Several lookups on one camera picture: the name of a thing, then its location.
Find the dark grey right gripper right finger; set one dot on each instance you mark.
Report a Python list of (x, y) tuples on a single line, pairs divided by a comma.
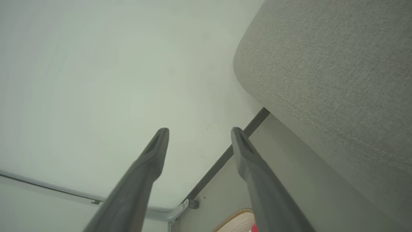
[(260, 187)]

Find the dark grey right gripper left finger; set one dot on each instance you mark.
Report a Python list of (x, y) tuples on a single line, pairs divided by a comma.
[(141, 180)]

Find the red white striped-cuff garment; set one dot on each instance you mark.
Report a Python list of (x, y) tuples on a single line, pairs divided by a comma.
[(254, 228)]

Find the grey fabric sofa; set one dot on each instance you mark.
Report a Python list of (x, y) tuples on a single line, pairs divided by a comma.
[(338, 74)]

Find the black baseboard strip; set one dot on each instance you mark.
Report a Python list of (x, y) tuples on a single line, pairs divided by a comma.
[(222, 159)]

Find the grey metal frame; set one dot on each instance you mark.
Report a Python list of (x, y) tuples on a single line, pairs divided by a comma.
[(161, 213)]

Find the black frame foot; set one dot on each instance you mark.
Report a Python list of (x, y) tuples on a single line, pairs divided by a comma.
[(194, 203)]

